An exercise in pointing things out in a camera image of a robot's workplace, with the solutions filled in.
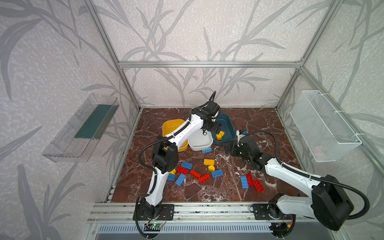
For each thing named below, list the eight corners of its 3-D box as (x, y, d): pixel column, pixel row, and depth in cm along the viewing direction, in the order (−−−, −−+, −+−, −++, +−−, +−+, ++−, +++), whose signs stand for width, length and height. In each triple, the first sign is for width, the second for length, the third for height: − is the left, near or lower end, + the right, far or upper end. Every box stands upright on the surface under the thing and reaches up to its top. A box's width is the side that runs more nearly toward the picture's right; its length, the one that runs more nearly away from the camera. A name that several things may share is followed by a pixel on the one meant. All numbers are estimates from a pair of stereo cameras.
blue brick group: (242, 188, 83) (243, 187, 81) (240, 177, 87) (241, 176, 85) (248, 188, 83) (249, 187, 81) (246, 177, 87) (246, 176, 85)
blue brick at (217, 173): (213, 178, 87) (213, 176, 85) (211, 173, 89) (211, 171, 87) (223, 175, 88) (224, 173, 86) (221, 170, 90) (222, 168, 88)
